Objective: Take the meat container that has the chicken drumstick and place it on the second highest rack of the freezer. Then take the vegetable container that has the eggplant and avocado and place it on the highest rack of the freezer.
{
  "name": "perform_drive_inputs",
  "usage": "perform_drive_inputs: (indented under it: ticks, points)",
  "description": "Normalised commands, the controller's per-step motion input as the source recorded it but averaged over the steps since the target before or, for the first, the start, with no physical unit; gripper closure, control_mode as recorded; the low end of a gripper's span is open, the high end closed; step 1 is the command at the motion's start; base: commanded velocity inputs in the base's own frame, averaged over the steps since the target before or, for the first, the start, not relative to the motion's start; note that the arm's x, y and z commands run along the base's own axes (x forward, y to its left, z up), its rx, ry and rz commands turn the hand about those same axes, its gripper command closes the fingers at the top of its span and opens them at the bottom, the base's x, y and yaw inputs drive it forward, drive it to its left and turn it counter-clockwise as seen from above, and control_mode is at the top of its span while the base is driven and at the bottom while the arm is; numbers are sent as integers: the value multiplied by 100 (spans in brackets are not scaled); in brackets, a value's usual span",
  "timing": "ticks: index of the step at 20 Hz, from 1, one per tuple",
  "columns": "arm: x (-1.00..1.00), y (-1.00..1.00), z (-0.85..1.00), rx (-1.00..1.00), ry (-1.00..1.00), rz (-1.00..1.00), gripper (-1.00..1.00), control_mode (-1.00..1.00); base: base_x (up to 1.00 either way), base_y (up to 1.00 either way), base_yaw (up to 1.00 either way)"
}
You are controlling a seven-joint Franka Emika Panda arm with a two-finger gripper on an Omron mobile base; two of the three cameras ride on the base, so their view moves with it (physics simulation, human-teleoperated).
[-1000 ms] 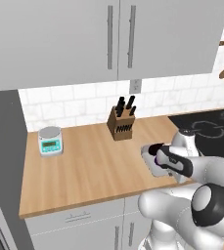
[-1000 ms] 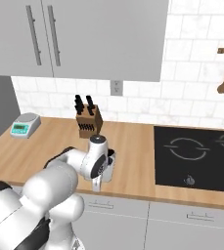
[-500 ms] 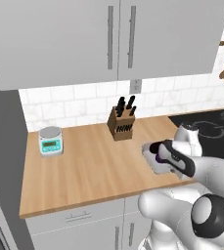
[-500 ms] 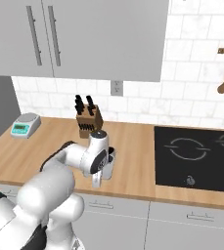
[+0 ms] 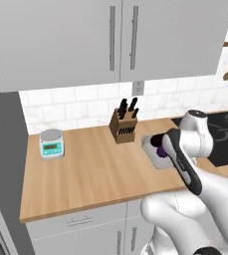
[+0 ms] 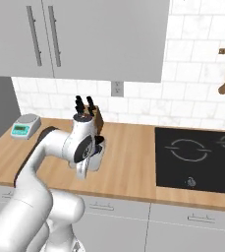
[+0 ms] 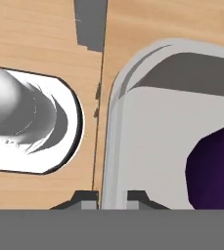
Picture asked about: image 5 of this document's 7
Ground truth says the grey vegetable container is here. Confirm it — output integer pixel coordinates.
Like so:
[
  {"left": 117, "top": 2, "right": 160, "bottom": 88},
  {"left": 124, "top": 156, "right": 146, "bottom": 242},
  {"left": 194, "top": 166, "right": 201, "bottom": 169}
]
[{"left": 140, "top": 133, "right": 178, "bottom": 170}]

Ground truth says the purple eggplant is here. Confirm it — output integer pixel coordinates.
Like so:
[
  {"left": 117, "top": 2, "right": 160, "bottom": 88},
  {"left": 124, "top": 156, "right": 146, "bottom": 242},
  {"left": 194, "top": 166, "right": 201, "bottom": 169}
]
[{"left": 155, "top": 145, "right": 170, "bottom": 159}]

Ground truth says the wooden knife block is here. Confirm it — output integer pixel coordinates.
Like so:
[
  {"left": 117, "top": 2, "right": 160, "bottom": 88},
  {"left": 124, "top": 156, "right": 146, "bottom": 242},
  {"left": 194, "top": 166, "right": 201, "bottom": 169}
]
[{"left": 108, "top": 108, "right": 140, "bottom": 144}]

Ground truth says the white and teal kitchen scale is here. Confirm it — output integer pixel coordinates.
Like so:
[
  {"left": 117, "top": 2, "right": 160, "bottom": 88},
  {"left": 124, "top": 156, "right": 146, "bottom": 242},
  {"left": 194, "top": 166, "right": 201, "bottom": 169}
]
[{"left": 39, "top": 127, "right": 66, "bottom": 162}]

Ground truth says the grey base cupboard door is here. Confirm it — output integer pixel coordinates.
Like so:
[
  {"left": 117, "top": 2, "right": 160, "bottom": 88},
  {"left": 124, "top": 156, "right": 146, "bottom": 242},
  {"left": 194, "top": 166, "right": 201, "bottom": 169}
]
[
  {"left": 123, "top": 198, "right": 157, "bottom": 255},
  {"left": 30, "top": 220, "right": 127, "bottom": 255}
]

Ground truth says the grey fridge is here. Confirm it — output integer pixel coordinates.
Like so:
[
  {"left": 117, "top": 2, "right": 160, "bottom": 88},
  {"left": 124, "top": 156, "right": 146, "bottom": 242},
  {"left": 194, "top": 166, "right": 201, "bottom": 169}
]
[{"left": 0, "top": 44, "right": 37, "bottom": 255}]

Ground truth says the black hob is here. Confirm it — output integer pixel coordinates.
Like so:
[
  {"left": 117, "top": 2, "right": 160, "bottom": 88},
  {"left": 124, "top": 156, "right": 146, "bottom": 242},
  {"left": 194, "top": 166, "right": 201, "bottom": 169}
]
[{"left": 170, "top": 110, "right": 228, "bottom": 168}]

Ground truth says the grey drawer front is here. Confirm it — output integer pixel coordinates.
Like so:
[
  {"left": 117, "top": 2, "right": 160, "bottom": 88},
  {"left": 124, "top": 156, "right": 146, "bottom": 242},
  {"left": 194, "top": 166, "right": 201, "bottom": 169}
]
[{"left": 25, "top": 201, "right": 128, "bottom": 242}]

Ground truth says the grey wall socket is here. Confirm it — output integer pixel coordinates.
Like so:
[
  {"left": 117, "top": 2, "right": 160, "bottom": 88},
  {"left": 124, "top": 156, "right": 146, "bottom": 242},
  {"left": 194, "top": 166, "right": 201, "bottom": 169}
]
[{"left": 131, "top": 80, "right": 145, "bottom": 97}]

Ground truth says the long grey cupboard handle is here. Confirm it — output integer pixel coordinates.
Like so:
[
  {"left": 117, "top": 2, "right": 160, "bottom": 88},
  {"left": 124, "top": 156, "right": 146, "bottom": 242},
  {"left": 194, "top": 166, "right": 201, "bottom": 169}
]
[
  {"left": 129, "top": 5, "right": 140, "bottom": 71},
  {"left": 109, "top": 5, "right": 116, "bottom": 72}
]

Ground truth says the grey drawer handle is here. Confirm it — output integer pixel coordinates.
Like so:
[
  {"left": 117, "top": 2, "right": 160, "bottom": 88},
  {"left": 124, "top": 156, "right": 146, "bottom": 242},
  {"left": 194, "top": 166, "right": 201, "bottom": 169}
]
[{"left": 66, "top": 216, "right": 95, "bottom": 228}]

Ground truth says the wide grey wall cupboard door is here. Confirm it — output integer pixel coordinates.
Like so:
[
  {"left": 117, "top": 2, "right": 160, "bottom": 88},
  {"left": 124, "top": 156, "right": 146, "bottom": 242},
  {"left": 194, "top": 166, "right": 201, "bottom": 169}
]
[{"left": 0, "top": 0, "right": 122, "bottom": 94}]

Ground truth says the short grey cupboard handle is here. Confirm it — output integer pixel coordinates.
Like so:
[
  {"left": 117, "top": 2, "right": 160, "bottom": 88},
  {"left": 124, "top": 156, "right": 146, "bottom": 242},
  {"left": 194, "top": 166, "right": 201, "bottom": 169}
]
[
  {"left": 115, "top": 230, "right": 123, "bottom": 255},
  {"left": 130, "top": 226, "right": 138, "bottom": 255}
]

